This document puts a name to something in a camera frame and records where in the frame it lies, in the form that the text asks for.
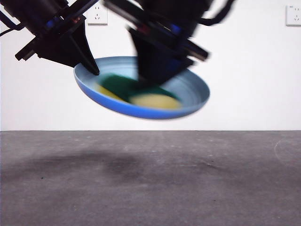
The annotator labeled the light blue round plate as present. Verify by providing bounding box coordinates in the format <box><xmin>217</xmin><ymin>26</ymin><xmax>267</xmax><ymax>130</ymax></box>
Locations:
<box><xmin>73</xmin><ymin>56</ymin><xmax>211</xmax><ymax>120</ymax></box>

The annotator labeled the green and yellow sponge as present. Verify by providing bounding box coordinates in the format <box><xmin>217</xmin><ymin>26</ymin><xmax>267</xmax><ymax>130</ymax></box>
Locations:
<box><xmin>94</xmin><ymin>74</ymin><xmax>183</xmax><ymax>111</ymax></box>

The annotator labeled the white wall socket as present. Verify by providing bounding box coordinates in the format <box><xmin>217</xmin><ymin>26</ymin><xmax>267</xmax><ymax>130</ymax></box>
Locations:
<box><xmin>285</xmin><ymin>4</ymin><xmax>301</xmax><ymax>26</ymax></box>
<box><xmin>86</xmin><ymin>4</ymin><xmax>108</xmax><ymax>25</ymax></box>

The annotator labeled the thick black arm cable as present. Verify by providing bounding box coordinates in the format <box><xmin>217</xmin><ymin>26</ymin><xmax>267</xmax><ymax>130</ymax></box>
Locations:
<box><xmin>198</xmin><ymin>0</ymin><xmax>236</xmax><ymax>26</ymax></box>
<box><xmin>0</xmin><ymin>9</ymin><xmax>24</xmax><ymax>27</ymax></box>

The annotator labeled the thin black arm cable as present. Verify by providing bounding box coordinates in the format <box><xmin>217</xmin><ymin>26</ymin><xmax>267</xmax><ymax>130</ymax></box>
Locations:
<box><xmin>0</xmin><ymin>24</ymin><xmax>26</xmax><ymax>37</ymax></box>

